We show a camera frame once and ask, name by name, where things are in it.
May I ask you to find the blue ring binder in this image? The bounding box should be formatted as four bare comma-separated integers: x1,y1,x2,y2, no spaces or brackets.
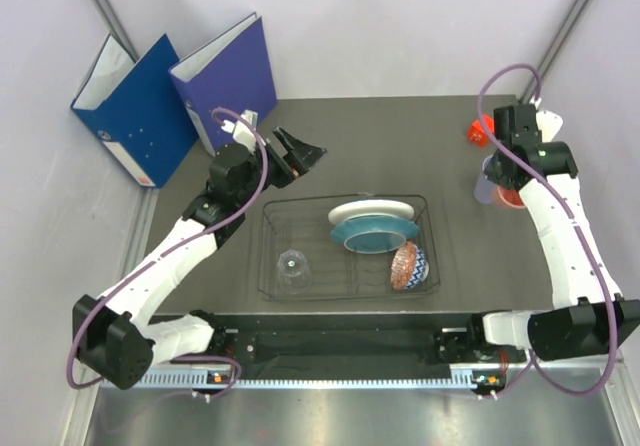
71,35,198,188

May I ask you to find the blue patterned bowl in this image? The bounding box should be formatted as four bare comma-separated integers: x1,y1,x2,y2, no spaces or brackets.
404,247,430,289

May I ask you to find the purple ring binder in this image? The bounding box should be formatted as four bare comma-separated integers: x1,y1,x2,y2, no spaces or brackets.
169,13,277,155

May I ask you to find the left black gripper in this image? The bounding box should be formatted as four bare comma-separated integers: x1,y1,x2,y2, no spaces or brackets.
235,127,327,207

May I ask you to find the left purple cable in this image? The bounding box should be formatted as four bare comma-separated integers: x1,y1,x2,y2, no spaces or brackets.
66,107,271,390

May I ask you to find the clear drinking glass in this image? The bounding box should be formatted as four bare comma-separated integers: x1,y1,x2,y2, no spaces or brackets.
276,249,313,295

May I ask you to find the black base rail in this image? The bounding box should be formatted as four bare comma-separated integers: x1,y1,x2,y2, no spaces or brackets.
178,311,499,366

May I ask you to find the teal plate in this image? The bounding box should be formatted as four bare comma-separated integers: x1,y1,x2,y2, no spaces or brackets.
330,216,420,255

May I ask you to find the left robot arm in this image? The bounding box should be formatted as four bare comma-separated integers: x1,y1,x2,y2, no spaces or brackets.
72,127,327,390

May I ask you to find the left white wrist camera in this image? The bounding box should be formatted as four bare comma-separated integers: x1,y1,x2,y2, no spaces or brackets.
222,110,258,152

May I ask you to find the black wire dish rack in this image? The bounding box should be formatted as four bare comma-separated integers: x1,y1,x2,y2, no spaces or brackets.
258,195,440,301

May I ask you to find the white plate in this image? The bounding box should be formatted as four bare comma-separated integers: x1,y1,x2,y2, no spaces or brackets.
328,199,415,225

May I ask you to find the pink plastic cup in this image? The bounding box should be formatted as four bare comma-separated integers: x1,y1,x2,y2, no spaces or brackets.
492,186,526,210

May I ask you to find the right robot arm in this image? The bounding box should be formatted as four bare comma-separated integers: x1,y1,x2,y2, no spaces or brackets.
466,104,639,362

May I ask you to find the lilac plastic cup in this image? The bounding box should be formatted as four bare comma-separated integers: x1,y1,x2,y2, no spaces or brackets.
473,156,496,205

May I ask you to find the grey cable duct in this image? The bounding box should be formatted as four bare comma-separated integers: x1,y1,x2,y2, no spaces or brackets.
135,369,504,392

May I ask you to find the red cube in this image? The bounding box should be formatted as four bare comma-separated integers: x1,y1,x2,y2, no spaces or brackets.
466,117,495,148

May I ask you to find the red patterned bowl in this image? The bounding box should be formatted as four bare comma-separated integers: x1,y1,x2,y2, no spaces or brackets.
390,241,417,290

